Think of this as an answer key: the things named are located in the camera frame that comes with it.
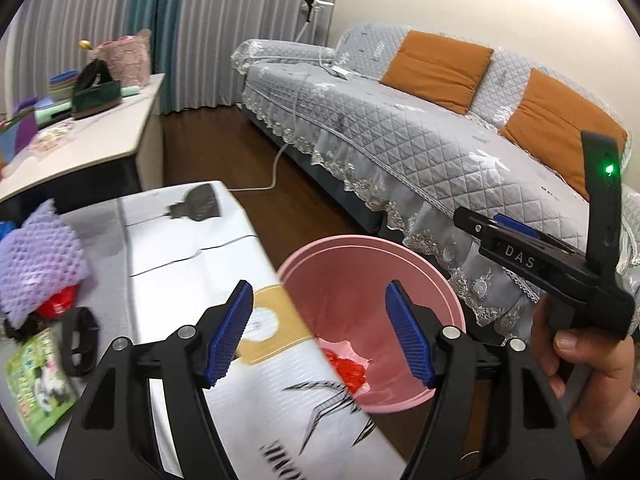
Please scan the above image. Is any orange cushion near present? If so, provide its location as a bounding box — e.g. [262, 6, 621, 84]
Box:
[499, 68, 628, 197]

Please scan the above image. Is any dark leopard print cloth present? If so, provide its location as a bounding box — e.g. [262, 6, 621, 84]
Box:
[3, 312, 47, 344]

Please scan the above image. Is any blue plastic bag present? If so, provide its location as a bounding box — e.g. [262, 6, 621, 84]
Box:
[0, 221, 15, 240]

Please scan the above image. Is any pink trash bin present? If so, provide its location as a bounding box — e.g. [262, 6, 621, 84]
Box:
[278, 235, 466, 414]

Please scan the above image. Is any grey quilted sofa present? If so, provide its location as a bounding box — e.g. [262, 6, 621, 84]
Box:
[230, 22, 640, 346]

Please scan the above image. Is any white charging cable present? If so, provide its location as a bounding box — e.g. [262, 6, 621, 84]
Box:
[226, 41, 352, 194]

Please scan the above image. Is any orange plastic bag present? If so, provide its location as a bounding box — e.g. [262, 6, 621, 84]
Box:
[323, 349, 367, 394]

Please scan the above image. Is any teal curtain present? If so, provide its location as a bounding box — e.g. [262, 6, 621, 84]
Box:
[125, 0, 182, 113]

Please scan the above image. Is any green snack packet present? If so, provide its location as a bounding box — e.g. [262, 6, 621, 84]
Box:
[4, 328, 77, 445]

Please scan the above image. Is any orange cushion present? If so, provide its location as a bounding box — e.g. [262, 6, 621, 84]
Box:
[499, 68, 628, 197]
[380, 30, 494, 115]

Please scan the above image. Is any grey curtain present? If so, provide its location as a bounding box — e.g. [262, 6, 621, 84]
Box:
[1, 0, 332, 112]

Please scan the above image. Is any pink lace basket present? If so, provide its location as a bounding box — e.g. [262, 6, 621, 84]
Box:
[88, 28, 152, 87]

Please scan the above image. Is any stack of coloured bowls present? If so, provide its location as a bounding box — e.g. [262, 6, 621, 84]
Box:
[48, 70, 79, 102]

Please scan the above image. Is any clear plastic bag on table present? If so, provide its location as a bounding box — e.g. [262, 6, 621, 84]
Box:
[28, 119, 74, 157]

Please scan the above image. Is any red plastic bag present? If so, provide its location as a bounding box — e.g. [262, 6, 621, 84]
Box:
[36, 285, 79, 321]

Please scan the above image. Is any dark green round basket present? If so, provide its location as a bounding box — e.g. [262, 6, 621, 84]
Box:
[70, 58, 122, 120]

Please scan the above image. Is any person's right hand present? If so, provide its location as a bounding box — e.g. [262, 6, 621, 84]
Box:
[530, 297, 639, 479]

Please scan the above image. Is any white printed table cloth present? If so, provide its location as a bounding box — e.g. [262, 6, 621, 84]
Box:
[117, 180, 409, 480]

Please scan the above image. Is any black band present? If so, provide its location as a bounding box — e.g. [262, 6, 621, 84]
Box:
[60, 307, 100, 377]

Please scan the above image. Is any colourful storage box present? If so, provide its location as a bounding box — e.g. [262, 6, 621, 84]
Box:
[0, 107, 38, 166]

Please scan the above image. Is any orange cushion far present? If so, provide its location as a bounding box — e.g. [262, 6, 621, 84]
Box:
[380, 30, 494, 115]

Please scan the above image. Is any purple foam fruit net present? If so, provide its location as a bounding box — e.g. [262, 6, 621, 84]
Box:
[1, 200, 89, 328]

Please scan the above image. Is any white coffee table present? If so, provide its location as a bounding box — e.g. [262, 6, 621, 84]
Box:
[1, 74, 165, 223]

